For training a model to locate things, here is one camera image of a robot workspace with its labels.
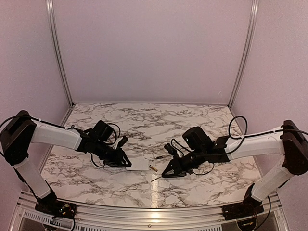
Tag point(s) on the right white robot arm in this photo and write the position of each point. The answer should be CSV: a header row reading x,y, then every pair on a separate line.
x,y
287,141

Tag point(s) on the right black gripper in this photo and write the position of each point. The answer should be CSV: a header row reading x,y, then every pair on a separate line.
x,y
174,163

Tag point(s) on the front aluminium rail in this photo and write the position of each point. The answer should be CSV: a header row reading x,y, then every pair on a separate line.
x,y
109,218

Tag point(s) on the left aluminium frame post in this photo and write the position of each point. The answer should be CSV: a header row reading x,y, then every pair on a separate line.
x,y
57,50

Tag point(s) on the aluminium frame post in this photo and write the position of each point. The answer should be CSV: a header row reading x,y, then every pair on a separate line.
x,y
57,50
247,48

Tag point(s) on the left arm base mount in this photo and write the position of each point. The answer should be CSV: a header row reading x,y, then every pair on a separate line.
x,y
58,209

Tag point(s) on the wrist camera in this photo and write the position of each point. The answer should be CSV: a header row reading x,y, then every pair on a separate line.
x,y
171,150
120,142

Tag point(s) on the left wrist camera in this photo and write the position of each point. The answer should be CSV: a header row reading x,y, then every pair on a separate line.
x,y
120,142

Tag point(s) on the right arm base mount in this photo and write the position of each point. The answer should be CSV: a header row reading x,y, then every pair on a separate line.
x,y
241,210

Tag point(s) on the white battery cover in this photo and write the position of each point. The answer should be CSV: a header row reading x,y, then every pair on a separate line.
x,y
163,184

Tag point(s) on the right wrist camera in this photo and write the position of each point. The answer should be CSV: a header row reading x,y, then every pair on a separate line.
x,y
171,150

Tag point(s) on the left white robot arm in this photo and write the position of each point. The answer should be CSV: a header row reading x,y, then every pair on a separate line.
x,y
19,131

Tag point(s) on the right aluminium frame post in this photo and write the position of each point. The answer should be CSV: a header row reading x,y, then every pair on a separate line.
x,y
247,48

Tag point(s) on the white remote control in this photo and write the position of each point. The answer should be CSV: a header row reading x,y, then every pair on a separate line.
x,y
141,164

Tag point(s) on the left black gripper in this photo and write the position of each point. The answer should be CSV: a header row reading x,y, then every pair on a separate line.
x,y
116,160

